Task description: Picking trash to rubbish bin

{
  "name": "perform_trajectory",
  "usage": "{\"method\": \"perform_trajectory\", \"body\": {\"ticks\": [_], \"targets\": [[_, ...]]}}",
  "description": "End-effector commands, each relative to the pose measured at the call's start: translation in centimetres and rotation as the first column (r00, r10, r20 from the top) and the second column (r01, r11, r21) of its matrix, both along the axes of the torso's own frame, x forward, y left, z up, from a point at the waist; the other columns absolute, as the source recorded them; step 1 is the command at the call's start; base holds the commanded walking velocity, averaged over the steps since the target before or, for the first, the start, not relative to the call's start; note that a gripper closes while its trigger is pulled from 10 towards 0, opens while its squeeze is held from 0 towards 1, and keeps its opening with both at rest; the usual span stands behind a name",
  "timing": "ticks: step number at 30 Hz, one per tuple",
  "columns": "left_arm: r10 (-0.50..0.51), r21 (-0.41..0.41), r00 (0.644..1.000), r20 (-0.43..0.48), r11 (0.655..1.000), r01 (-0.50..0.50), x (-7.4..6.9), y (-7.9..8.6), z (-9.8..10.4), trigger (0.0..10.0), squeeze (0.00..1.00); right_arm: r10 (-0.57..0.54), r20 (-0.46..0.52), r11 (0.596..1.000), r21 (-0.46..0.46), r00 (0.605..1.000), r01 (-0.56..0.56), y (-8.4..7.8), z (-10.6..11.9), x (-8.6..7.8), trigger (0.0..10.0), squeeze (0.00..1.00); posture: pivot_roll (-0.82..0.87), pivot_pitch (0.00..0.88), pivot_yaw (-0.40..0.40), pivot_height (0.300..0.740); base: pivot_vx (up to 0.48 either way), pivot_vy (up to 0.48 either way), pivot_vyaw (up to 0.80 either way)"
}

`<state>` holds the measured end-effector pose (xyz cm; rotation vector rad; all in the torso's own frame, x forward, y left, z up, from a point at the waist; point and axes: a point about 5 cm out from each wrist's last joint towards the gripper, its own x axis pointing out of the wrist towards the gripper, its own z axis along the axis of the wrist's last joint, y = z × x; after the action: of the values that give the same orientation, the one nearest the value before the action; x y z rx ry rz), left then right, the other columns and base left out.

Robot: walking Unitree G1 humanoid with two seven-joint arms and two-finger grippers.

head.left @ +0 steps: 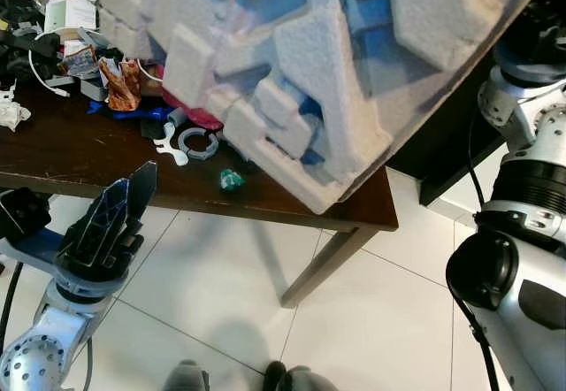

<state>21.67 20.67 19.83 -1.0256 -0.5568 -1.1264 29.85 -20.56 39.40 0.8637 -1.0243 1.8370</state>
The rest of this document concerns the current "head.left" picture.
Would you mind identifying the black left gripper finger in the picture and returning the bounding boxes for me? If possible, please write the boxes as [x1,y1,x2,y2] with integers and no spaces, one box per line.
[60,179,135,265]
[129,161,158,233]

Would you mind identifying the moulded pulp packaging tray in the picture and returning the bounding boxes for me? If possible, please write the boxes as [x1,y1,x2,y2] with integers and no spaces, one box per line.
[93,0,560,216]

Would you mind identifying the white plastic part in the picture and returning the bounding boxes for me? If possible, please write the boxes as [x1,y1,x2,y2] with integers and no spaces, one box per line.
[151,121,192,167]

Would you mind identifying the dark brown table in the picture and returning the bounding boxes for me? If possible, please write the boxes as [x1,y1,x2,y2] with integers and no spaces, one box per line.
[0,77,400,310]

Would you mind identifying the blue plastic part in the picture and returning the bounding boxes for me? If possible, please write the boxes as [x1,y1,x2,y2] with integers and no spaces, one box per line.
[110,99,192,125]

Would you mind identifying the green crumpled foil ball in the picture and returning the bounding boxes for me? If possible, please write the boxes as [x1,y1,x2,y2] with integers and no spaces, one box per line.
[219,168,247,192]

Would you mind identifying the brown crumpled wrapper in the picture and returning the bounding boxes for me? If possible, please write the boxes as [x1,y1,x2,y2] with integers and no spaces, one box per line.
[98,57,143,112]

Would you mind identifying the grey left robot foot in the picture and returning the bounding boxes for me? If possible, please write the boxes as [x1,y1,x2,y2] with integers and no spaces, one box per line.
[164,360,210,391]

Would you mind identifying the grey robot foot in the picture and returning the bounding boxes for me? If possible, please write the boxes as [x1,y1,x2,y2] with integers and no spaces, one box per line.
[164,360,210,391]
[264,362,342,391]

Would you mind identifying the black cabinet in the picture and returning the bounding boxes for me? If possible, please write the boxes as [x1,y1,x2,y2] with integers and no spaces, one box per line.
[387,19,509,207]

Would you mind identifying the white crumpled tissue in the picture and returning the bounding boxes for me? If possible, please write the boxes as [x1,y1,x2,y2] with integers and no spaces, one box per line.
[0,86,33,134]

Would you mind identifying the white paper box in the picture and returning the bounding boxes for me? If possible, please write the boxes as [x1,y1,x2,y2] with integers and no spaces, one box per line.
[43,0,99,35]

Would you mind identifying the grey right robot foot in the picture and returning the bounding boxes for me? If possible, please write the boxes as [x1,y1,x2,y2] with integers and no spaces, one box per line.
[264,362,342,391]

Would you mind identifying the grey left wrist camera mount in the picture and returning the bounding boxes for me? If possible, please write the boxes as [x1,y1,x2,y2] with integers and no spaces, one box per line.
[0,188,135,323]

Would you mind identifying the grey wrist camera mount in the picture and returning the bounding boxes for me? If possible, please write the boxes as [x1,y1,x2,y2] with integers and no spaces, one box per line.
[493,42,555,88]
[0,188,135,323]

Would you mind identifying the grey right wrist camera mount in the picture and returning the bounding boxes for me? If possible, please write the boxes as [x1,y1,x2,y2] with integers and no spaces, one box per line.
[493,42,555,88]

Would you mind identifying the grey plastic ring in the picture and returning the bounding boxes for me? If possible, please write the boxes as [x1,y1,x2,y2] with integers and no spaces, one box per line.
[177,128,220,163]

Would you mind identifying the thin white cable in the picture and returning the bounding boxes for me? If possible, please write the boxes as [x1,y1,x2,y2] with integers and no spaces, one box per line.
[27,50,73,99]

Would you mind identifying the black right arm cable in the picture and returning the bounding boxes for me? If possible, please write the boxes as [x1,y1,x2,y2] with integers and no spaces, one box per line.
[446,112,501,391]

